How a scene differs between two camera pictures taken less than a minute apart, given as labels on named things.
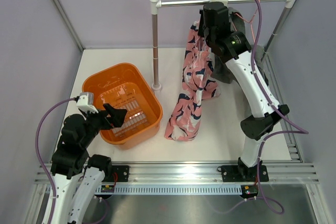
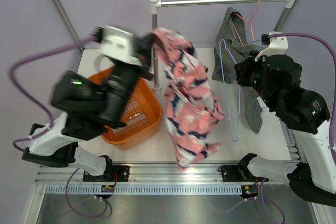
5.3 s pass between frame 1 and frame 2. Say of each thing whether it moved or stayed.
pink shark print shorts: moved
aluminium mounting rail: stayed
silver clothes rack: stayed
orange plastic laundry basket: stayed
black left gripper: moved
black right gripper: moved
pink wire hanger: stayed
